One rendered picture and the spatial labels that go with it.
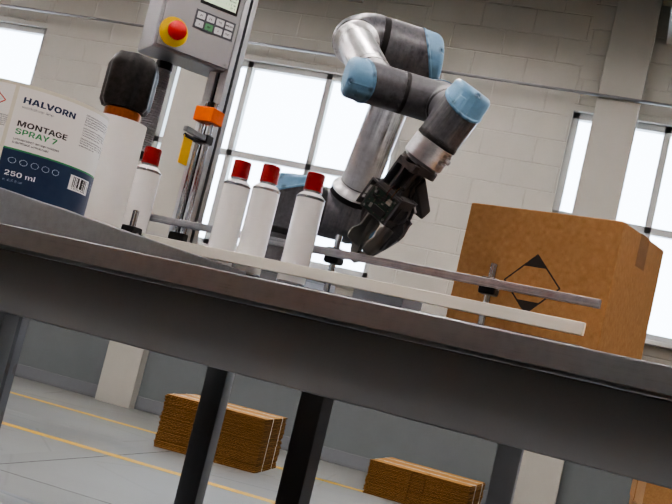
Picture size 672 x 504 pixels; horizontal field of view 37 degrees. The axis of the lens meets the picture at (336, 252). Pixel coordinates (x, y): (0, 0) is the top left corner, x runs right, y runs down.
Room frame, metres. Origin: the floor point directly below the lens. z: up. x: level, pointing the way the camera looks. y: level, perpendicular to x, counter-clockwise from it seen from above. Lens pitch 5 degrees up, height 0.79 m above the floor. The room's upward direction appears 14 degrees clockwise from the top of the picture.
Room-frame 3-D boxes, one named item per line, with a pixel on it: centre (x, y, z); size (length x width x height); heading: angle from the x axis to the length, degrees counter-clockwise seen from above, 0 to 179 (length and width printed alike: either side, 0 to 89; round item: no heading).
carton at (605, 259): (1.91, -0.42, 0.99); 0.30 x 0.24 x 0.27; 54
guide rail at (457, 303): (1.76, 0.09, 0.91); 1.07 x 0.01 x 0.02; 64
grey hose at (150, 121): (2.08, 0.44, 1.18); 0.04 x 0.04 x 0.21
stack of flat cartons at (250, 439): (6.24, 0.42, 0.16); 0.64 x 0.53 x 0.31; 78
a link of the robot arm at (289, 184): (2.33, 0.12, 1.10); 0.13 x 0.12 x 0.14; 102
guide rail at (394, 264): (1.82, 0.06, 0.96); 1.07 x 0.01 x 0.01; 64
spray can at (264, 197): (1.82, 0.15, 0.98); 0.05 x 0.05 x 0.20
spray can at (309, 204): (1.79, 0.07, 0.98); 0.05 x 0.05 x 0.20
